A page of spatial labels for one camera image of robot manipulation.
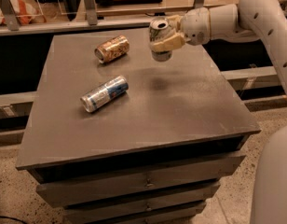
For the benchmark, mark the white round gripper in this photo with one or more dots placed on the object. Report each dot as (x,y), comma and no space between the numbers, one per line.
(196,25)

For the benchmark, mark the white green 7up can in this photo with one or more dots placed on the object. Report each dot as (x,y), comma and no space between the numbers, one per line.
(159,28)

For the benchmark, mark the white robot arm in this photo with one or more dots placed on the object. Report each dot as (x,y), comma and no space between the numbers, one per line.
(246,21)

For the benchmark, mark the orange soda can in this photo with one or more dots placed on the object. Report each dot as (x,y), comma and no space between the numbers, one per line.
(112,49)

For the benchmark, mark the silver blue energy drink can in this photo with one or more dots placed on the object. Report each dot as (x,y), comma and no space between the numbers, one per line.
(104,94)

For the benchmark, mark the grey drawer cabinet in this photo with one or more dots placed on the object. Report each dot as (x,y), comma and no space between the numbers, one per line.
(180,109)

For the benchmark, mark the clear acrylic panel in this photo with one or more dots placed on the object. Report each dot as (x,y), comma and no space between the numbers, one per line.
(45,0)

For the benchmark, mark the top grey drawer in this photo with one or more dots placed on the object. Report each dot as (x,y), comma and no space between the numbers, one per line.
(92,188)

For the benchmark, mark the grey drawer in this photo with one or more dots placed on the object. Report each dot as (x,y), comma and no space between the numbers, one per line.
(154,214)
(92,188)
(88,213)

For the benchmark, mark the orange white striped cloth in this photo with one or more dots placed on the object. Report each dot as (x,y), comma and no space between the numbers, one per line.
(25,12)

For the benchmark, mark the bottom grey drawer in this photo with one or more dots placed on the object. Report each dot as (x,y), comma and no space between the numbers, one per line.
(154,214)

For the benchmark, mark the middle grey drawer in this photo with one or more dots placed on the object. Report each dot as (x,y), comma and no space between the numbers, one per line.
(88,213)

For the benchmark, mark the middle metal bracket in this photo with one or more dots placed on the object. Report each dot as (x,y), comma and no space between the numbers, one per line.
(91,12)

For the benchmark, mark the left metal bracket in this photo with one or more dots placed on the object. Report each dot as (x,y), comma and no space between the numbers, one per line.
(10,17)

